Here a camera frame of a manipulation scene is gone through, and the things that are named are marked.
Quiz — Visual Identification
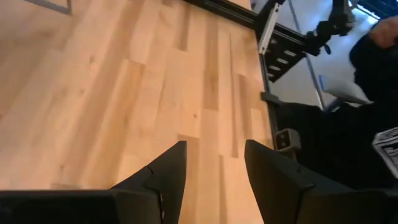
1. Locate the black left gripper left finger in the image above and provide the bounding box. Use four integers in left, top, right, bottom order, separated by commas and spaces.
110, 140, 188, 224

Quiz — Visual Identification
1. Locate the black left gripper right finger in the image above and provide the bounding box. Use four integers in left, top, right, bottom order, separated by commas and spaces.
244, 139, 355, 224

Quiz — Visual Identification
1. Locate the person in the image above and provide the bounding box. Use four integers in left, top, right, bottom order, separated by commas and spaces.
276, 15, 398, 191

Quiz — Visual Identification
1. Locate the grey chair part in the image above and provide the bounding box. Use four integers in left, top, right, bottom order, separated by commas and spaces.
318, 74, 373, 112

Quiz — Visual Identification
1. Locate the black tripod clamp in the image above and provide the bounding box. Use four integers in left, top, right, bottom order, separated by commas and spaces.
306, 0, 356, 57

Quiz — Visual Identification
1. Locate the person's hand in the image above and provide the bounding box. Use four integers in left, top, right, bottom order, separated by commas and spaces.
369, 16, 398, 50

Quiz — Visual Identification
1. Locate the grey perforated metal riser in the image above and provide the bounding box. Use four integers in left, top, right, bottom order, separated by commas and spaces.
22, 0, 73, 16

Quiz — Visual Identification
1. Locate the silver aluminium bracket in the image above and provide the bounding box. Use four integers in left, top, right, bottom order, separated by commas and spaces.
257, 2, 280, 55

